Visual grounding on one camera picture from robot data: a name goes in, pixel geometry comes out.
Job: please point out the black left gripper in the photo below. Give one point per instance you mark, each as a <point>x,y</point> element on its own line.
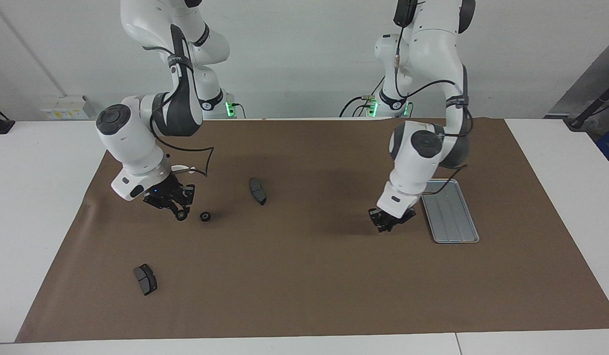
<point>390,219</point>

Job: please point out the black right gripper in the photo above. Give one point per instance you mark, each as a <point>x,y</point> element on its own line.
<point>164,195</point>

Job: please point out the black bearing gear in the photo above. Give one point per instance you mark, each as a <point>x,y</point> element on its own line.
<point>182,215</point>
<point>205,216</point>

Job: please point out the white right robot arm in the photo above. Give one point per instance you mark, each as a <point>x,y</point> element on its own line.
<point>132,143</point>

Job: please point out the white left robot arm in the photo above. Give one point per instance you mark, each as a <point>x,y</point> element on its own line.
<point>418,167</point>

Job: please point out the silver metal tray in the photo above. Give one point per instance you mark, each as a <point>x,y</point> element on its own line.
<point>455,222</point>

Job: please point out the white semicircular plastic clamp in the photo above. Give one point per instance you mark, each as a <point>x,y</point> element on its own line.
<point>186,169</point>

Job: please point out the dark grey brake pad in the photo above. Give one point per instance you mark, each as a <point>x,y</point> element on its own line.
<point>146,280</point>
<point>257,191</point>

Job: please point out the brown paper table mat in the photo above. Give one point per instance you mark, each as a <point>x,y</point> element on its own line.
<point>309,276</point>

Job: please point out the black stand base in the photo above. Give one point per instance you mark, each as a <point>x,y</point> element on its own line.
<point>583,118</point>

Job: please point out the white wall socket box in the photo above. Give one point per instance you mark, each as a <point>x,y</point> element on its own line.
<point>65,108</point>

